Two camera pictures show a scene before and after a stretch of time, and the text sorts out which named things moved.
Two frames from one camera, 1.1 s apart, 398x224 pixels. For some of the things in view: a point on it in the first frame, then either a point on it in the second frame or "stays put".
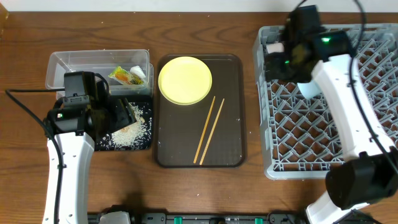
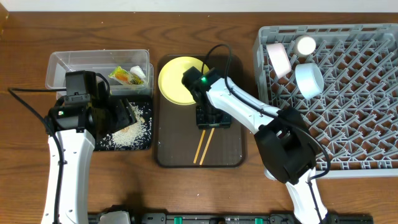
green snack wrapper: x=124 y=77 stays put
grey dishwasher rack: x=301 y=136 stays put
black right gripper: x=277 y=66 → x=213 y=123
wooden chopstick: x=212 y=131 stays put
